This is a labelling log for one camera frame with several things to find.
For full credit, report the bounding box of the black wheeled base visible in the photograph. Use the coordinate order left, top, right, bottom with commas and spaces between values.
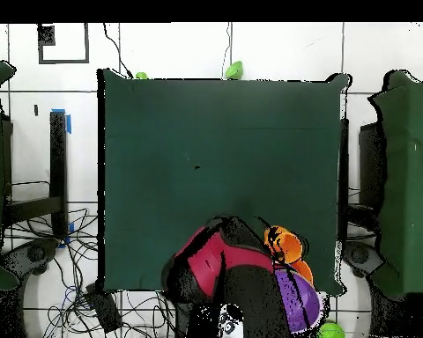
341, 240, 385, 279
1, 238, 61, 277

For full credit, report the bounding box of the thin black floor cable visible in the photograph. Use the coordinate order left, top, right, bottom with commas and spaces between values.
102, 23, 134, 79

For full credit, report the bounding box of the dark green tablecloth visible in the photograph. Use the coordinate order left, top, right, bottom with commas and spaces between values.
97, 68, 352, 295

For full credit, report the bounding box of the large orange plastic bowl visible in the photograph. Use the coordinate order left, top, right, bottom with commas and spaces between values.
290, 259, 315, 286

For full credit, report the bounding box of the black frame stand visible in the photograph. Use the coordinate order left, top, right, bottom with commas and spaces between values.
1, 110, 70, 240

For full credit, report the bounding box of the purple plastic bowl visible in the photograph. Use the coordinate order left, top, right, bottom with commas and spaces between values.
273, 268, 322, 334

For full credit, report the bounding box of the orange plastic cup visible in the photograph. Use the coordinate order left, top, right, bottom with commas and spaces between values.
263, 224, 304, 264

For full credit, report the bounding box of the small green plastic bowl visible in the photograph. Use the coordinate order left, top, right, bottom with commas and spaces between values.
224, 60, 244, 80

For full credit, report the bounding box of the black power brick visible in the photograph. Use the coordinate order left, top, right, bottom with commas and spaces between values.
84, 283, 123, 334

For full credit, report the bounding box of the tangle of black floor cables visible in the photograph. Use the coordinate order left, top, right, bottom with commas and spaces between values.
3, 207, 177, 338

